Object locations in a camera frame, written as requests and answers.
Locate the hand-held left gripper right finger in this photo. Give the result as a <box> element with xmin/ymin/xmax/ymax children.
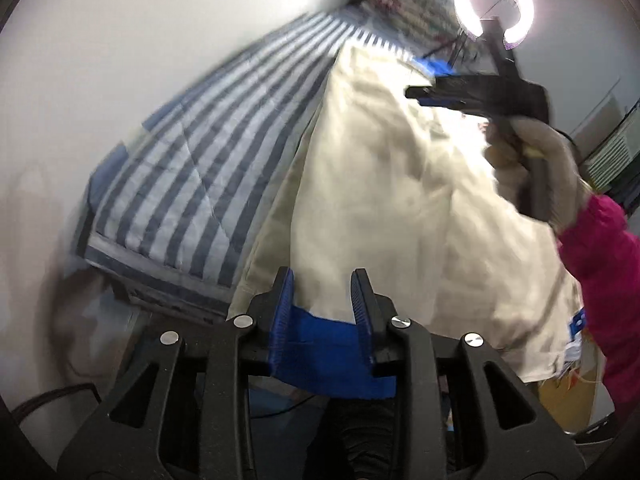
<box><xmin>350</xmin><ymin>268</ymin><xmax>586</xmax><ymax>480</ymax></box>

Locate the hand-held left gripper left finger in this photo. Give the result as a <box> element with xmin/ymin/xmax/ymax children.
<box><xmin>57</xmin><ymin>266</ymin><xmax>301</xmax><ymax>480</ymax></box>

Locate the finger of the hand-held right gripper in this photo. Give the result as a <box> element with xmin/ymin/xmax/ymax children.
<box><xmin>405</xmin><ymin>84</ymin><xmax>468</xmax><ymax>110</ymax></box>

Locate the beige and blue jacket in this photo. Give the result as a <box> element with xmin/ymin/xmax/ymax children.
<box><xmin>227</xmin><ymin>42</ymin><xmax>587</xmax><ymax>402</ymax></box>

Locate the person's right forearm pink sleeve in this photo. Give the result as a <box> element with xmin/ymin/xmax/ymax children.
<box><xmin>556</xmin><ymin>194</ymin><xmax>640</xmax><ymax>411</ymax></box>

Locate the person's right hand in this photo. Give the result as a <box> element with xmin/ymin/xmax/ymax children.
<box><xmin>485</xmin><ymin>116</ymin><xmax>592</xmax><ymax>234</ymax></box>

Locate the floral patterned pillow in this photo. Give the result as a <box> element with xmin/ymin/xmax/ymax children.
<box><xmin>350</xmin><ymin>0</ymin><xmax>481</xmax><ymax>56</ymax></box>

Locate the blue white striped quilt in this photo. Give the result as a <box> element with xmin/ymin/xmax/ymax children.
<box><xmin>82</xmin><ymin>7</ymin><xmax>416</xmax><ymax>311</ymax></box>

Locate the black wire rack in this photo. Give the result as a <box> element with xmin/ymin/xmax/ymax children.
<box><xmin>582</xmin><ymin>110</ymin><xmax>640</xmax><ymax>196</ymax></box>

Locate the black cable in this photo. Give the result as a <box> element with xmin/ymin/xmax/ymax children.
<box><xmin>12</xmin><ymin>382</ymin><xmax>101</xmax><ymax>421</ymax></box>

